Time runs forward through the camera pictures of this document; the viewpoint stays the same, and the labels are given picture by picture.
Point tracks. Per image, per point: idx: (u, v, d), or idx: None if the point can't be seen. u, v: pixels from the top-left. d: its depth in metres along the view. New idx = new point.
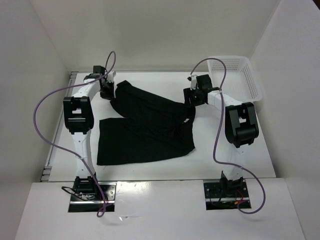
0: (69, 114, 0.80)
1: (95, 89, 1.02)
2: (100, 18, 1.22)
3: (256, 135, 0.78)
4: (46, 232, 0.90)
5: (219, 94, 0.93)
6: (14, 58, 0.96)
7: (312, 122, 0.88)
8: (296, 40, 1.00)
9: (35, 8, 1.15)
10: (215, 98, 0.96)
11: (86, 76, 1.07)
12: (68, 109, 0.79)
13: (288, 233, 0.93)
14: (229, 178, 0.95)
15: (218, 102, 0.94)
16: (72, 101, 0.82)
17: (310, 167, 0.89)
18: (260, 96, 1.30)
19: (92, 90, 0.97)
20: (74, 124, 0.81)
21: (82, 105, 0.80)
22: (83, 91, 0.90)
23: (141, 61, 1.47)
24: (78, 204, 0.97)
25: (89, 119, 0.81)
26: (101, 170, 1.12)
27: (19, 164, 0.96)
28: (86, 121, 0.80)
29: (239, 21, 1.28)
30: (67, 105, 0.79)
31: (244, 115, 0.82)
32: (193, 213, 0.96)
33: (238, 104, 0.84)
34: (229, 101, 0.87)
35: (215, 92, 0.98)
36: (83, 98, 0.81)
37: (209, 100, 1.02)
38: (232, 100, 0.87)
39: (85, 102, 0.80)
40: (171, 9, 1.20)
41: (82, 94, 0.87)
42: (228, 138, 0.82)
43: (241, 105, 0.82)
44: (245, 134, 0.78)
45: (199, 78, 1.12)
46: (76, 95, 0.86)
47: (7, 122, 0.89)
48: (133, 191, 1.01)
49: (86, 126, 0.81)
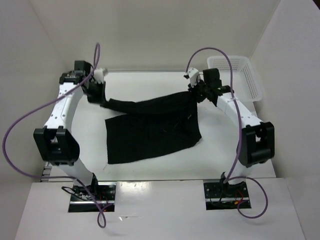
0: (45, 149, 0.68)
1: (77, 98, 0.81)
2: (100, 18, 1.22)
3: (270, 156, 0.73)
4: (46, 232, 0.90)
5: (232, 101, 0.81)
6: (13, 57, 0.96)
7: (312, 122, 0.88)
8: (297, 40, 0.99)
9: (35, 7, 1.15)
10: (226, 106, 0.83)
11: (62, 74, 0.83)
12: (44, 145, 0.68)
13: (288, 233, 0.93)
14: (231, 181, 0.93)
15: (231, 110, 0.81)
16: (47, 132, 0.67)
17: (310, 168, 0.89)
18: (260, 95, 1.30)
19: (72, 104, 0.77)
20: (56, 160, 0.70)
21: (59, 140, 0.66)
22: (59, 114, 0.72)
23: (141, 61, 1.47)
24: (78, 204, 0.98)
25: (71, 153, 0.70)
26: (101, 170, 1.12)
27: (18, 164, 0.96)
28: (67, 155, 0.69)
29: (239, 21, 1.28)
30: (38, 139, 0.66)
31: (260, 134, 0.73)
32: (193, 213, 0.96)
33: (255, 122, 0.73)
34: (246, 117, 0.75)
35: (228, 98, 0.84)
36: (60, 130, 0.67)
37: (218, 103, 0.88)
38: (249, 116, 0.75)
39: (62, 135, 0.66)
40: (171, 9, 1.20)
41: (58, 122, 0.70)
42: (240, 157, 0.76)
43: (259, 125, 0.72)
44: (259, 155, 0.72)
45: (206, 72, 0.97)
46: (49, 124, 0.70)
47: (7, 121, 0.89)
48: (133, 191, 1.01)
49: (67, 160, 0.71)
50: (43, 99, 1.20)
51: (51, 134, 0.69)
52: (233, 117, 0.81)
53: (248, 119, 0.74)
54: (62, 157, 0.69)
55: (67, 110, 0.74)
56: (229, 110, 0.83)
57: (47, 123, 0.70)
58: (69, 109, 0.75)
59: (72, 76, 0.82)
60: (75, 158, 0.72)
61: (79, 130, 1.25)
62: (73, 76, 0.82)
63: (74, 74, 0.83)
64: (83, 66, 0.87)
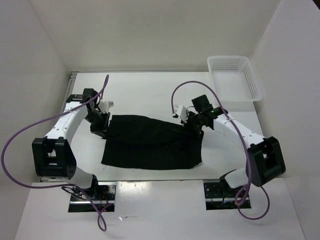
0: (41, 161, 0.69)
1: (81, 116, 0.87)
2: (100, 17, 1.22)
3: (281, 170, 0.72)
4: (46, 232, 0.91)
5: (230, 122, 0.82)
6: (13, 58, 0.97)
7: (313, 121, 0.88)
8: (297, 39, 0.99)
9: (35, 7, 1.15)
10: (224, 127, 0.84)
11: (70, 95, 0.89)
12: (40, 157, 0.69)
13: (288, 233, 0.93)
14: (233, 186, 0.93)
15: (230, 131, 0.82)
16: (46, 142, 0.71)
17: (310, 168, 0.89)
18: (260, 95, 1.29)
19: (75, 119, 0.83)
20: (50, 174, 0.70)
21: (57, 151, 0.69)
22: (61, 127, 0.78)
23: (141, 61, 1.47)
24: (78, 204, 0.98)
25: (68, 167, 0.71)
26: (101, 170, 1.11)
27: (18, 164, 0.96)
28: (62, 169, 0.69)
29: (239, 21, 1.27)
30: (37, 149, 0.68)
31: (266, 150, 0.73)
32: (193, 213, 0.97)
33: (258, 139, 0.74)
34: (247, 135, 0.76)
35: (224, 119, 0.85)
36: (59, 140, 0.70)
37: (215, 125, 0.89)
38: (251, 134, 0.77)
39: (60, 146, 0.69)
40: (171, 9, 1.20)
41: (59, 134, 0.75)
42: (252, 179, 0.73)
43: (263, 141, 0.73)
44: (271, 173, 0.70)
45: (196, 100, 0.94)
46: (50, 135, 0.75)
47: (7, 121, 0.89)
48: (133, 191, 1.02)
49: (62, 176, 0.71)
50: (43, 99, 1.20)
51: (50, 144, 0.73)
52: (235, 138, 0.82)
53: (250, 137, 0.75)
54: (56, 171, 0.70)
55: (70, 124, 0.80)
56: (228, 131, 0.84)
57: (48, 134, 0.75)
58: (72, 124, 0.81)
59: (80, 96, 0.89)
60: (68, 176, 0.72)
61: (79, 130, 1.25)
62: (81, 97, 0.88)
63: (81, 97, 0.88)
64: (92, 92, 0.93)
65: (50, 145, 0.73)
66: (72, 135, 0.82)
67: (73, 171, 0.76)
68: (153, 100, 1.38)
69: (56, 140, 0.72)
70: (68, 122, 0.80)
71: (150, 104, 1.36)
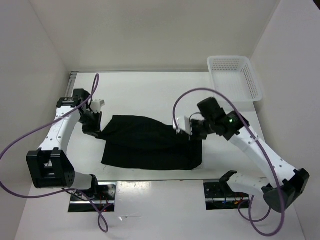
0: (38, 173, 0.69)
1: (73, 122, 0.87)
2: (100, 18, 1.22)
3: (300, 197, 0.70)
4: (46, 233, 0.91)
5: (257, 144, 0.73)
6: (14, 58, 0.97)
7: (312, 121, 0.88)
8: (297, 39, 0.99)
9: (35, 7, 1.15)
10: (247, 147, 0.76)
11: (59, 100, 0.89)
12: (37, 170, 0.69)
13: (288, 233, 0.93)
14: (235, 190, 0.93)
15: (253, 153, 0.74)
16: (41, 154, 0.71)
17: (309, 168, 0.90)
18: (260, 95, 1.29)
19: (68, 126, 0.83)
20: (48, 184, 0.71)
21: (53, 163, 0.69)
22: (55, 136, 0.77)
23: (141, 61, 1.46)
24: (78, 204, 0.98)
25: (66, 177, 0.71)
26: (101, 170, 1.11)
27: (19, 164, 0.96)
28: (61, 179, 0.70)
29: (239, 21, 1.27)
30: (33, 163, 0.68)
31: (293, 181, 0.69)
32: (193, 213, 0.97)
33: (289, 173, 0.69)
34: (278, 166, 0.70)
35: (249, 138, 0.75)
36: (54, 152, 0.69)
37: (234, 140, 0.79)
38: (281, 165, 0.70)
39: (56, 157, 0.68)
40: (171, 9, 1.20)
41: (54, 144, 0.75)
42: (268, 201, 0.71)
43: (294, 176, 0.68)
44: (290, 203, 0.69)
45: (204, 105, 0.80)
46: (45, 146, 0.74)
47: (7, 121, 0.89)
48: (133, 191, 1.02)
49: (61, 185, 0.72)
50: (43, 99, 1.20)
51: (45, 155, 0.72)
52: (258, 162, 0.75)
53: (281, 169, 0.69)
54: (55, 182, 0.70)
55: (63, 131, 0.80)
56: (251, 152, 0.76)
57: (42, 145, 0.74)
58: (65, 133, 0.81)
59: (70, 99, 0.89)
60: (68, 185, 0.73)
61: (78, 130, 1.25)
62: (71, 100, 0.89)
63: (71, 98, 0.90)
64: (82, 93, 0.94)
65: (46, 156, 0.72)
66: (67, 142, 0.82)
67: (73, 178, 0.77)
68: (152, 100, 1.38)
69: (51, 151, 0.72)
70: (62, 130, 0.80)
71: (150, 104, 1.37)
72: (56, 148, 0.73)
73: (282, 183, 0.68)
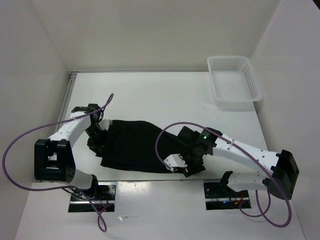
0: (42, 162, 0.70)
1: (83, 125, 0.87)
2: (100, 17, 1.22)
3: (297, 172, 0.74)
4: (46, 233, 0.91)
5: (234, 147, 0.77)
6: (14, 58, 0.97)
7: (313, 121, 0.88)
8: (297, 39, 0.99)
9: (35, 7, 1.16)
10: (229, 153, 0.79)
11: (74, 108, 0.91)
12: (41, 158, 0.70)
13: (289, 233, 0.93)
14: (237, 189, 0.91)
15: (237, 156, 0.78)
16: (48, 144, 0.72)
17: (309, 168, 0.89)
18: (260, 95, 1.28)
19: (78, 126, 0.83)
20: (47, 176, 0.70)
21: (58, 152, 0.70)
22: (64, 130, 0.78)
23: (141, 61, 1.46)
24: (78, 204, 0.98)
25: (66, 171, 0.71)
26: (101, 170, 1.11)
27: (19, 164, 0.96)
28: (61, 171, 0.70)
29: (239, 21, 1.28)
30: (39, 150, 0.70)
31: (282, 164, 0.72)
32: (192, 213, 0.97)
33: (273, 158, 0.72)
34: (260, 157, 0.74)
35: (225, 144, 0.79)
36: (61, 142, 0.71)
37: (215, 152, 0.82)
38: (263, 154, 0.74)
39: (62, 147, 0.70)
40: (171, 9, 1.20)
41: (62, 137, 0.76)
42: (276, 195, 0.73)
43: (278, 158, 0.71)
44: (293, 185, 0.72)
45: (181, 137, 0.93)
46: (53, 137, 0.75)
47: (6, 121, 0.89)
48: (133, 191, 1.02)
49: (60, 179, 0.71)
50: (43, 99, 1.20)
51: (51, 145, 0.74)
52: (245, 162, 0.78)
53: (265, 159, 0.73)
54: (55, 174, 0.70)
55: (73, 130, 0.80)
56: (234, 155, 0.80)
57: (51, 136, 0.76)
58: (74, 131, 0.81)
59: (84, 108, 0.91)
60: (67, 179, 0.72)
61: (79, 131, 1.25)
62: (85, 108, 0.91)
63: (85, 107, 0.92)
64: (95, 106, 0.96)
65: (51, 146, 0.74)
66: (74, 141, 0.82)
67: (73, 175, 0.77)
68: (152, 101, 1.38)
69: (58, 141, 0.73)
70: (73, 127, 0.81)
71: (150, 105, 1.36)
72: (65, 139, 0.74)
73: (271, 171, 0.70)
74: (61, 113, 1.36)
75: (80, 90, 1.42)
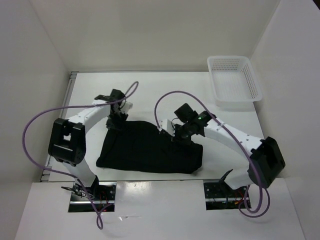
0: (57, 138, 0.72)
1: (101, 113, 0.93)
2: (100, 17, 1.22)
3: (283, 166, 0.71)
4: (46, 233, 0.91)
5: (223, 128, 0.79)
6: (13, 58, 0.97)
7: (313, 121, 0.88)
8: (297, 39, 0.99)
9: (35, 7, 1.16)
10: (217, 134, 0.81)
11: (98, 96, 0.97)
12: (57, 135, 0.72)
13: (288, 233, 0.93)
14: (234, 187, 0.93)
15: (224, 137, 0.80)
16: (66, 124, 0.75)
17: (309, 168, 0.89)
18: (260, 95, 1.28)
19: (96, 114, 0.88)
20: (58, 153, 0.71)
21: (73, 133, 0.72)
22: (83, 115, 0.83)
23: (141, 61, 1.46)
24: (78, 204, 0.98)
25: (76, 152, 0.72)
26: (100, 170, 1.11)
27: (19, 164, 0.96)
28: (71, 151, 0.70)
29: (239, 21, 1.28)
30: (57, 128, 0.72)
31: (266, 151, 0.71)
32: (192, 213, 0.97)
33: (257, 143, 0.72)
34: (244, 140, 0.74)
35: (216, 125, 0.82)
36: (77, 125, 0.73)
37: (206, 133, 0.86)
38: (248, 138, 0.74)
39: (77, 130, 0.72)
40: (171, 9, 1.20)
41: (80, 120, 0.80)
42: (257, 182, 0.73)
43: (262, 144, 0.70)
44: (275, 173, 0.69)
45: (179, 111, 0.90)
46: (72, 119, 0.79)
47: (6, 121, 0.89)
48: (133, 191, 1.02)
49: (70, 160, 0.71)
50: (43, 99, 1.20)
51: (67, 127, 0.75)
52: (231, 144, 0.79)
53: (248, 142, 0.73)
54: (65, 152, 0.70)
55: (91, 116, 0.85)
56: (222, 137, 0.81)
57: (70, 118, 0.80)
58: (92, 117, 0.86)
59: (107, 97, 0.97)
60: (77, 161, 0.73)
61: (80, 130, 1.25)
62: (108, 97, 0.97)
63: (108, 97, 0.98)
64: (119, 95, 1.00)
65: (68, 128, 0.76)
66: (89, 127, 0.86)
67: (81, 160, 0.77)
68: (152, 100, 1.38)
69: (74, 124, 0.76)
70: (91, 114, 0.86)
71: (150, 105, 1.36)
72: (81, 123, 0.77)
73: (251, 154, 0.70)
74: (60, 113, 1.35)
75: (80, 90, 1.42)
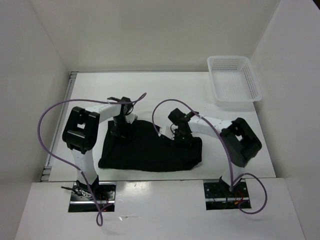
0: (72, 125, 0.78)
1: (114, 111, 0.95)
2: (100, 17, 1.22)
3: (260, 147, 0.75)
4: (46, 233, 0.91)
5: (201, 118, 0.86)
6: (13, 58, 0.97)
7: (313, 121, 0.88)
8: (297, 39, 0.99)
9: (35, 7, 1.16)
10: (199, 125, 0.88)
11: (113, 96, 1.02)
12: (73, 121, 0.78)
13: (288, 232, 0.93)
14: (231, 182, 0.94)
15: (204, 127, 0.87)
16: (82, 113, 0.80)
17: (309, 168, 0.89)
18: (260, 95, 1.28)
19: (109, 110, 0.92)
20: (72, 138, 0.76)
21: (88, 121, 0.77)
22: (98, 107, 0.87)
23: (141, 61, 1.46)
24: (78, 204, 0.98)
25: (89, 139, 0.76)
26: (100, 171, 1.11)
27: (19, 164, 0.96)
28: (85, 138, 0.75)
29: (239, 21, 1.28)
30: (73, 115, 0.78)
31: (239, 132, 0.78)
32: (192, 213, 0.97)
33: (227, 124, 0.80)
34: (218, 124, 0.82)
35: (196, 118, 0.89)
36: (92, 113, 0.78)
37: (191, 128, 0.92)
38: (220, 122, 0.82)
39: (92, 118, 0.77)
40: (171, 9, 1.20)
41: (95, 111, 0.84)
42: (238, 164, 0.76)
43: (232, 124, 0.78)
44: (250, 151, 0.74)
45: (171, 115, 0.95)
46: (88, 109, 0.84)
47: (6, 122, 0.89)
48: (133, 191, 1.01)
49: (83, 145, 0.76)
50: (43, 99, 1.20)
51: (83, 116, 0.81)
52: (211, 132, 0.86)
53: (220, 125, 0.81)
54: (78, 138, 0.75)
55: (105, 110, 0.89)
56: (203, 128, 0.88)
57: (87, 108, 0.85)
58: (106, 111, 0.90)
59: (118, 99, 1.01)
60: (89, 147, 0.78)
61: None
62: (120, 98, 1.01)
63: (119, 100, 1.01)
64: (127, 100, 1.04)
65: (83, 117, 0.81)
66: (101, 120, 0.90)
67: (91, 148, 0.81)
68: (152, 100, 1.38)
69: (89, 112, 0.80)
70: (106, 108, 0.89)
71: (150, 105, 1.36)
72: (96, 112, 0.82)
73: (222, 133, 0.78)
74: (61, 113, 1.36)
75: (80, 90, 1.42)
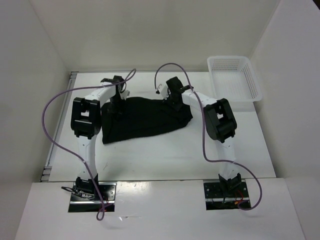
0: (76, 115, 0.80)
1: (110, 93, 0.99)
2: (100, 17, 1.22)
3: (235, 127, 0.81)
4: (46, 233, 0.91)
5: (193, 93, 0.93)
6: (13, 58, 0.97)
7: (313, 121, 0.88)
8: (297, 39, 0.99)
9: (35, 8, 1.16)
10: (190, 99, 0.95)
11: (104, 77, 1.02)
12: (76, 111, 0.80)
13: (288, 232, 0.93)
14: (226, 176, 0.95)
15: (194, 101, 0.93)
16: (82, 102, 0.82)
17: (309, 168, 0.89)
18: (260, 95, 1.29)
19: (106, 94, 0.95)
20: (81, 127, 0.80)
21: (91, 109, 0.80)
22: (96, 94, 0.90)
23: (141, 61, 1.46)
24: (78, 204, 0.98)
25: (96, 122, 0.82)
26: (101, 170, 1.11)
27: (19, 164, 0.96)
28: (92, 124, 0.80)
29: (239, 21, 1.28)
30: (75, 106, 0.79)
31: (221, 110, 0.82)
32: (192, 213, 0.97)
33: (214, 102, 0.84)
34: (205, 100, 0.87)
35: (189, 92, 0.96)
36: (93, 101, 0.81)
37: (184, 100, 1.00)
38: (208, 99, 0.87)
39: (94, 106, 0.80)
40: (171, 9, 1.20)
41: (94, 98, 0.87)
42: (213, 136, 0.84)
43: (217, 103, 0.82)
44: (225, 128, 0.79)
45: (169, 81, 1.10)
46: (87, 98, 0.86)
47: (6, 122, 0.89)
48: (133, 191, 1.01)
49: (92, 129, 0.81)
50: (43, 98, 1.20)
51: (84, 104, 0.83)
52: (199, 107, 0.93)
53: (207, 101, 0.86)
54: (87, 126, 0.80)
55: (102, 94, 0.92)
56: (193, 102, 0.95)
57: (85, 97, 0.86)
58: (103, 96, 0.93)
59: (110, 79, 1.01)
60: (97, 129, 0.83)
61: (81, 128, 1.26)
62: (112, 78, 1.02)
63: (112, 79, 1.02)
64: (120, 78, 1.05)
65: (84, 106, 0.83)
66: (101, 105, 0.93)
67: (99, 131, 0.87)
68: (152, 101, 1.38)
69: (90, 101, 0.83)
70: (102, 92, 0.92)
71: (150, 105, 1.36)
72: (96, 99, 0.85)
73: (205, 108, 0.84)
74: (61, 112, 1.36)
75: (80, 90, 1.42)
